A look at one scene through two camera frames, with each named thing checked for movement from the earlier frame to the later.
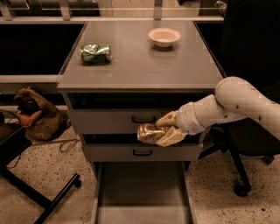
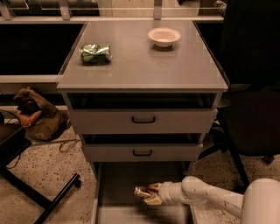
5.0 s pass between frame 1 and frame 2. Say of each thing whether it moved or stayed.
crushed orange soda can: moved
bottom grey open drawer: stayed
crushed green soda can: stayed
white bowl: stayed
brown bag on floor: stayed
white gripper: moved
